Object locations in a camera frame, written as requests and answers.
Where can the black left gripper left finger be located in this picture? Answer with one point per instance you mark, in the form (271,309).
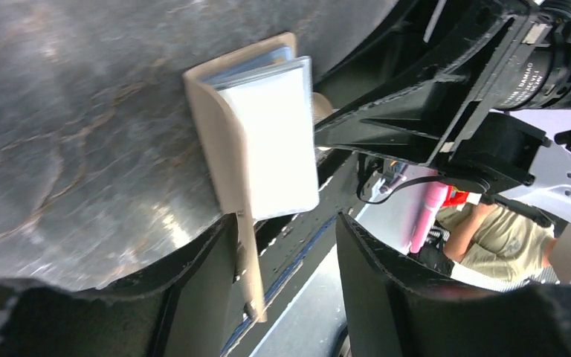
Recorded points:
(175,307)

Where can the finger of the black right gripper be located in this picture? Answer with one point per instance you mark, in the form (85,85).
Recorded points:
(400,118)

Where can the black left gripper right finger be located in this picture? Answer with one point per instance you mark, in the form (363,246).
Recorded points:
(395,306)

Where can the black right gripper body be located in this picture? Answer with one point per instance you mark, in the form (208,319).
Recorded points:
(515,54)

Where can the cream leather card holder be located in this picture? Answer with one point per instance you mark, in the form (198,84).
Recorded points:
(254,112)

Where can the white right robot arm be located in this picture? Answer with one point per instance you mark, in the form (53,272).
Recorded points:
(522,155)

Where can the person in beige shirt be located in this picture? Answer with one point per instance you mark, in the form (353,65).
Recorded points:
(491,240)

